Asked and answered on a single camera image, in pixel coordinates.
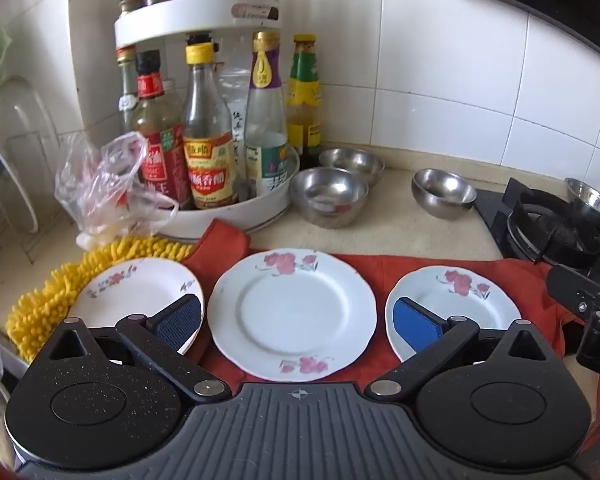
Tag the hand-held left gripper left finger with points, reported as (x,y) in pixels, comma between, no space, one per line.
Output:
(180,319)

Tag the small white floral plate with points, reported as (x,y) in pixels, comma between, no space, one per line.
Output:
(130,292)
(460,300)

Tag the purple label clear bottle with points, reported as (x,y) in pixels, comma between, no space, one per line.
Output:
(266,125)

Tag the red cloth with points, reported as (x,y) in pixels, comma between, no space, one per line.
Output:
(385,265)

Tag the large white floral plate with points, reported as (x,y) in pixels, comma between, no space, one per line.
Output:
(292,312)

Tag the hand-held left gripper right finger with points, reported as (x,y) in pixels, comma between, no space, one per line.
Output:
(416,323)

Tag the green yellow label sauce bottle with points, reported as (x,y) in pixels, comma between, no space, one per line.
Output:
(304,105)

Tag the stainless steel bowl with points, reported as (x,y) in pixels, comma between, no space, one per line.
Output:
(442,195)
(352,160)
(587,202)
(329,197)

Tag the red label sauce bottle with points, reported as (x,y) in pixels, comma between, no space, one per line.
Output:
(160,150)

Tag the yellow chenille cloth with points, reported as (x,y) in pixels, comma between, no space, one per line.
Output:
(45,305)

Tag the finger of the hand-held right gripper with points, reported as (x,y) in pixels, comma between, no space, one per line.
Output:
(570,285)

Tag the white two-tier condiment rack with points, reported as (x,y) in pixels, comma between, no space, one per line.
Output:
(200,22)

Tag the yellow cap vinegar bottle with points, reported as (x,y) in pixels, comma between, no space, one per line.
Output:
(207,160)

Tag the black cap bottle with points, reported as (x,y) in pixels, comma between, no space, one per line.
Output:
(200,40)

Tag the white label glass bottle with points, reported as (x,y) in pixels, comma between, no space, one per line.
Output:
(126,95)

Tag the black gas stove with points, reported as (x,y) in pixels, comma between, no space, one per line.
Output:
(540,230)

